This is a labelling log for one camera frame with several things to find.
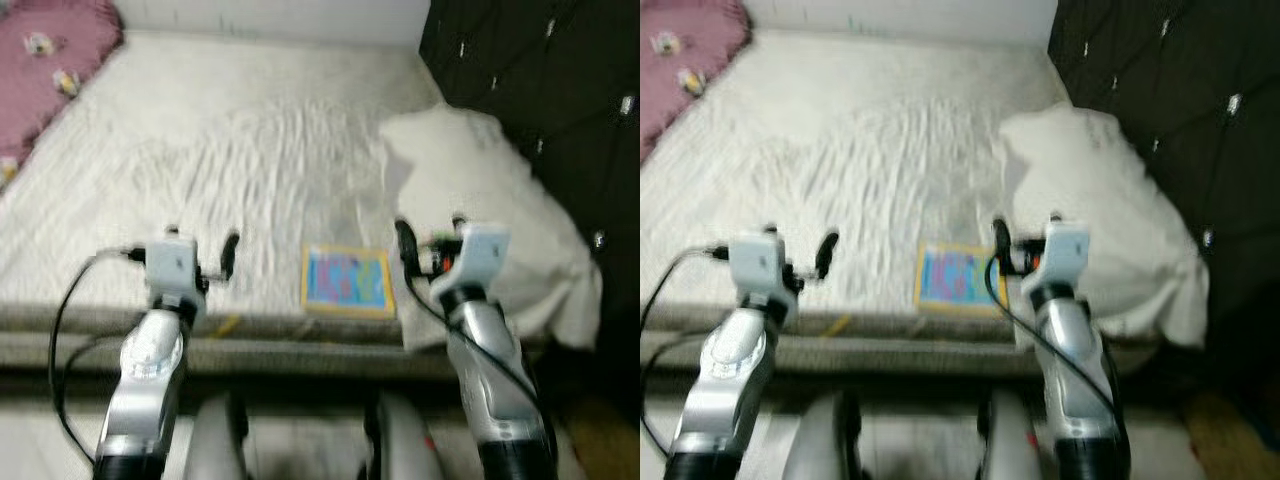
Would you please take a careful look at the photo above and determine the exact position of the white pillow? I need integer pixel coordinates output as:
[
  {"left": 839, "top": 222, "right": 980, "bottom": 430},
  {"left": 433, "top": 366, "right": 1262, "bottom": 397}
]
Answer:
[
  {"left": 998, "top": 103, "right": 1211, "bottom": 351},
  {"left": 378, "top": 103, "right": 604, "bottom": 353}
]

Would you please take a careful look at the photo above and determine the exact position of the colourful yellow-edged picture book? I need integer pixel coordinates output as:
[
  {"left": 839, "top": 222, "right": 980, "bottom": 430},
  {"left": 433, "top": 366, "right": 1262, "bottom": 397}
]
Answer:
[
  {"left": 300, "top": 244, "right": 397, "bottom": 319},
  {"left": 912, "top": 244, "right": 1006, "bottom": 317}
]

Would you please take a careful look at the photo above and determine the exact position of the grey robot right leg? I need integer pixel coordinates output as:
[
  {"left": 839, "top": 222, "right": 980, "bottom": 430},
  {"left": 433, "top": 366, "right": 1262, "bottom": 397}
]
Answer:
[
  {"left": 975, "top": 390, "right": 1041, "bottom": 480},
  {"left": 362, "top": 392, "right": 446, "bottom": 480}
]

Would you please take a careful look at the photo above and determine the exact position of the grey robot leg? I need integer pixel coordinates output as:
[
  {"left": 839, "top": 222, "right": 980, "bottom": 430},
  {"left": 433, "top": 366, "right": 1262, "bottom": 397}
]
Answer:
[
  {"left": 975, "top": 390, "right": 1041, "bottom": 480},
  {"left": 362, "top": 392, "right": 446, "bottom": 480},
  {"left": 183, "top": 392, "right": 251, "bottom": 480},
  {"left": 780, "top": 390, "right": 866, "bottom": 480}
]

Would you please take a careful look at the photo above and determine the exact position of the brown floor mat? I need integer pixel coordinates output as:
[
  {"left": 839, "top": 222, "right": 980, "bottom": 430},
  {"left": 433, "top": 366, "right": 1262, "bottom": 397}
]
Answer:
[
  {"left": 560, "top": 395, "right": 641, "bottom": 480},
  {"left": 1180, "top": 390, "right": 1280, "bottom": 480}
]

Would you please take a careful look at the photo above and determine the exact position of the pink cartoon print blanket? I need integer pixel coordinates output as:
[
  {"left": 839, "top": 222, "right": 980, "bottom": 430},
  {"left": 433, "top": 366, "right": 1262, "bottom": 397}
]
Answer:
[
  {"left": 640, "top": 0, "right": 751, "bottom": 166},
  {"left": 0, "top": 0, "right": 124, "bottom": 191}
]

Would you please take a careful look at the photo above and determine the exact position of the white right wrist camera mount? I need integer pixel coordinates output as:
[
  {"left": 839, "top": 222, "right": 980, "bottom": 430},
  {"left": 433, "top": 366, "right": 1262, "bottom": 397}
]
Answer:
[
  {"left": 430, "top": 222, "right": 511, "bottom": 301},
  {"left": 1030, "top": 220, "right": 1091, "bottom": 296}
]

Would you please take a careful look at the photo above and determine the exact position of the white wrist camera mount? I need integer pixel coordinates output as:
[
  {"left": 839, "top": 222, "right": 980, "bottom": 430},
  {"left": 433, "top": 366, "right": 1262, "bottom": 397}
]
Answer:
[
  {"left": 430, "top": 222, "right": 511, "bottom": 301},
  {"left": 1030, "top": 220, "right": 1091, "bottom": 296},
  {"left": 145, "top": 235, "right": 206, "bottom": 301},
  {"left": 728, "top": 232, "right": 796, "bottom": 301}
]

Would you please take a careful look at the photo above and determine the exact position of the grey robot left leg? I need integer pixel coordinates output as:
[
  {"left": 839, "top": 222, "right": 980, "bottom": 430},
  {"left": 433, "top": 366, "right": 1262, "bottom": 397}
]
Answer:
[
  {"left": 183, "top": 392, "right": 251, "bottom": 480},
  {"left": 780, "top": 390, "right": 866, "bottom": 480}
]

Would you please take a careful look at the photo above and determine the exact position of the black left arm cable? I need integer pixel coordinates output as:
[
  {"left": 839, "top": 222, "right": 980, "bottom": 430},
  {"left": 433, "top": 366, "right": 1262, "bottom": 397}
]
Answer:
[
  {"left": 640, "top": 244, "right": 731, "bottom": 461},
  {"left": 48, "top": 246, "right": 149, "bottom": 466}
]

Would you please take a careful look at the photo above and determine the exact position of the black tufted headboard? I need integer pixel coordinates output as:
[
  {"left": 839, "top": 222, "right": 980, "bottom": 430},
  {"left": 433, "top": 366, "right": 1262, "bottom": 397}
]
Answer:
[
  {"left": 1048, "top": 0, "right": 1280, "bottom": 401},
  {"left": 418, "top": 0, "right": 641, "bottom": 381}
]

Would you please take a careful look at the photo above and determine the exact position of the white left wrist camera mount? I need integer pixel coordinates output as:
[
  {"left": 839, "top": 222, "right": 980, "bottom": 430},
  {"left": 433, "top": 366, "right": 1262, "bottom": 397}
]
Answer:
[
  {"left": 145, "top": 235, "right": 206, "bottom": 301},
  {"left": 728, "top": 232, "right": 796, "bottom": 301}
]

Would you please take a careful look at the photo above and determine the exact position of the white quilted mattress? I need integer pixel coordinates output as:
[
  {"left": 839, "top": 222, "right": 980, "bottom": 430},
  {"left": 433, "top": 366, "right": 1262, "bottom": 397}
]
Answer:
[
  {"left": 0, "top": 30, "right": 561, "bottom": 386},
  {"left": 640, "top": 30, "right": 1181, "bottom": 381}
]

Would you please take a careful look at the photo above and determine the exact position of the black bed frame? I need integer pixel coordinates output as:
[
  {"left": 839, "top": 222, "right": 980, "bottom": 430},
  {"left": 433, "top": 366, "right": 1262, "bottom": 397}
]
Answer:
[
  {"left": 640, "top": 365, "right": 1191, "bottom": 411},
  {"left": 0, "top": 365, "right": 571, "bottom": 416}
]

